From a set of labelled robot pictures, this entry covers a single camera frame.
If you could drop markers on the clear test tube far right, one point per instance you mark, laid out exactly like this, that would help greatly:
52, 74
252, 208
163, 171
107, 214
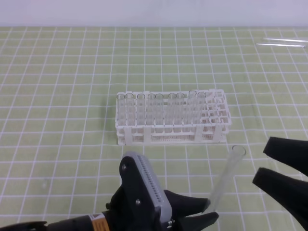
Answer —
287, 40

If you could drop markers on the green checkered tablecloth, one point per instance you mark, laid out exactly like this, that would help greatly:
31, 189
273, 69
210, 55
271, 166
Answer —
59, 155

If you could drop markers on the clear glass test tube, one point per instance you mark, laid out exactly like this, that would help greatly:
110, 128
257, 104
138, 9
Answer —
236, 154

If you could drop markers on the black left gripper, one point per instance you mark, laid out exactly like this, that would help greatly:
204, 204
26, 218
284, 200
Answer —
140, 204

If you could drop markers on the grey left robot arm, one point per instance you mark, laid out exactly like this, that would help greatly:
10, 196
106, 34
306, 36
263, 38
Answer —
93, 222

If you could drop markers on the white plastic test tube rack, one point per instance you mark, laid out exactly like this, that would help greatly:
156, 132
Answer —
135, 120

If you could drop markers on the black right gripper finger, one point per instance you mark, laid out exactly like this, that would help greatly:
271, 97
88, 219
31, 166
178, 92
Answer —
293, 153
290, 193

